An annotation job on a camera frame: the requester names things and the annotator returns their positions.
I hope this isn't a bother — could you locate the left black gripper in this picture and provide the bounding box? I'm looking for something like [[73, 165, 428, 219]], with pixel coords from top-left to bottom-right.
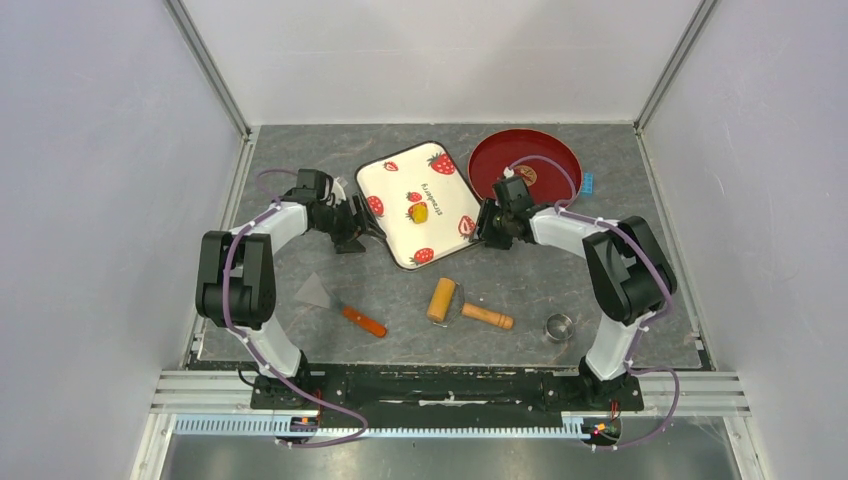
[[313, 193, 386, 255]]

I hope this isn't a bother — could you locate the yellow dough piece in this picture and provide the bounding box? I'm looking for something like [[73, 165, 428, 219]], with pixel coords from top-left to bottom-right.
[[407, 202, 429, 225]]

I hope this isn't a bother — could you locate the white strawberry print tray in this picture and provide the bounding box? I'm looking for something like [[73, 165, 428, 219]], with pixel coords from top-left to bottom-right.
[[355, 141, 480, 271]]

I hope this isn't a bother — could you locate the wooden dough roller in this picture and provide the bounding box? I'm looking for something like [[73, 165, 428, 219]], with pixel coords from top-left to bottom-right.
[[426, 277, 514, 330]]

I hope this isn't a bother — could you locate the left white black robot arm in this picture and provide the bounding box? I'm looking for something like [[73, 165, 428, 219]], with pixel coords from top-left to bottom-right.
[[195, 168, 381, 408]]

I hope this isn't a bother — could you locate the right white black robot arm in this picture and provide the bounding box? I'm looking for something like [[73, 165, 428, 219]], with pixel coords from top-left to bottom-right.
[[473, 177, 677, 408]]

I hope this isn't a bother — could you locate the round red plate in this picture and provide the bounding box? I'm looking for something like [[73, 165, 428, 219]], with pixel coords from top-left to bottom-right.
[[467, 128, 584, 204]]

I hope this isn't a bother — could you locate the small blue plastic piece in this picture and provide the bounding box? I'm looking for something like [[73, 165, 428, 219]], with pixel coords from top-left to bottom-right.
[[581, 172, 594, 196]]

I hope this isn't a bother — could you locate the orange handled metal scraper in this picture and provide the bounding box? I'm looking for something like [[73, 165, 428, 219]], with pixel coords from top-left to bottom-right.
[[294, 273, 388, 338]]

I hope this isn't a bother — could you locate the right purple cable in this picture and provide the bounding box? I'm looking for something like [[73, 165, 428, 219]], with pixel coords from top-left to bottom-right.
[[506, 154, 682, 453]]

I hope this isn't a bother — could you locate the purple cable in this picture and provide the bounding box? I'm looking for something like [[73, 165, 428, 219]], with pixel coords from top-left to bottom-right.
[[506, 154, 682, 453], [221, 167, 370, 450]]

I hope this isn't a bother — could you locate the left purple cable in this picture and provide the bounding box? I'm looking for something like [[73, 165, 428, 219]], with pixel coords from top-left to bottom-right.
[[221, 167, 370, 450]]

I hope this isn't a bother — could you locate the round metal cutter ring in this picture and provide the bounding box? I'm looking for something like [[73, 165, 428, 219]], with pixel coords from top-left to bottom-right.
[[544, 313, 576, 344]]

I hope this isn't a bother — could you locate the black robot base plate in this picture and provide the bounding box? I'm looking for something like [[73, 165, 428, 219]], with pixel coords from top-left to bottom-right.
[[244, 364, 645, 431]]

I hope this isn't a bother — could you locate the aluminium frame rail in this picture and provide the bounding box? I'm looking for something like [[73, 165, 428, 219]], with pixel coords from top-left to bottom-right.
[[151, 371, 751, 440]]

